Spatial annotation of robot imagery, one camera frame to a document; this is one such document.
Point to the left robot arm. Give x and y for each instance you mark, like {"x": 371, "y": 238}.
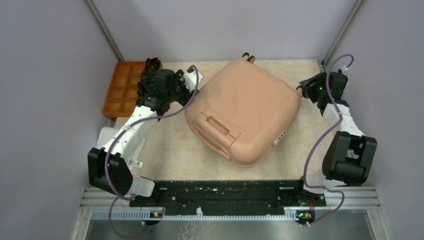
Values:
{"x": 162, "y": 94}

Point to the pink suitcase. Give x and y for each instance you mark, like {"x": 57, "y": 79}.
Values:
{"x": 243, "y": 111}

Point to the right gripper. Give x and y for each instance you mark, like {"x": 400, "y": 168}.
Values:
{"x": 310, "y": 84}

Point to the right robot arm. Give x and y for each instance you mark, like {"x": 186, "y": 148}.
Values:
{"x": 350, "y": 154}

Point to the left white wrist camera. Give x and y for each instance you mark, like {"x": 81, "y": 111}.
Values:
{"x": 192, "y": 77}

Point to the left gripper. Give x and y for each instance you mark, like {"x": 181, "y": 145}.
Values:
{"x": 188, "y": 94}

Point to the wooden compartment tray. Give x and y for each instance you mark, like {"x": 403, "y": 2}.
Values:
{"x": 122, "y": 92}

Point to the aluminium rail frame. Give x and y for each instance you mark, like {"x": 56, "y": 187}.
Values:
{"x": 100, "y": 205}

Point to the rolled dark tie top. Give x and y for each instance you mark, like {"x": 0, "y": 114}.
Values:
{"x": 152, "y": 65}

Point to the white cloth under left arm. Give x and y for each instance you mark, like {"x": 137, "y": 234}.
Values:
{"x": 106, "y": 139}

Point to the rolled green patterned tie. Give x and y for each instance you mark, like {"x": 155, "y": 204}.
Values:
{"x": 147, "y": 77}

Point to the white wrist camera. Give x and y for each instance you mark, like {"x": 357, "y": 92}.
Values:
{"x": 343, "y": 69}
{"x": 192, "y": 77}

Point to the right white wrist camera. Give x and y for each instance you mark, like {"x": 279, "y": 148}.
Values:
{"x": 343, "y": 69}

